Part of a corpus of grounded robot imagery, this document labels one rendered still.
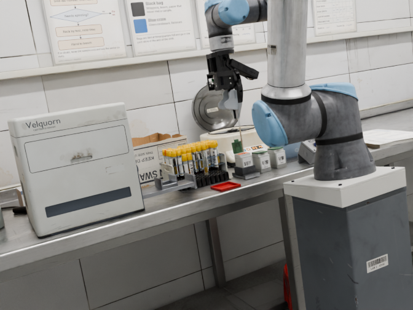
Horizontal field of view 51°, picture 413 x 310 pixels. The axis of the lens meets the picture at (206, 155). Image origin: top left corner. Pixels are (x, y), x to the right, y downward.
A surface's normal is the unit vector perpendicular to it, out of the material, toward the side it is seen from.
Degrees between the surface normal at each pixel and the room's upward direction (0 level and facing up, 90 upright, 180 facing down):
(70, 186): 90
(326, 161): 72
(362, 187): 90
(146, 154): 92
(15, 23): 90
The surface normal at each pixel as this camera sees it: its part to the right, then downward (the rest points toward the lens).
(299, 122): 0.41, 0.36
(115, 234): 0.46, 0.07
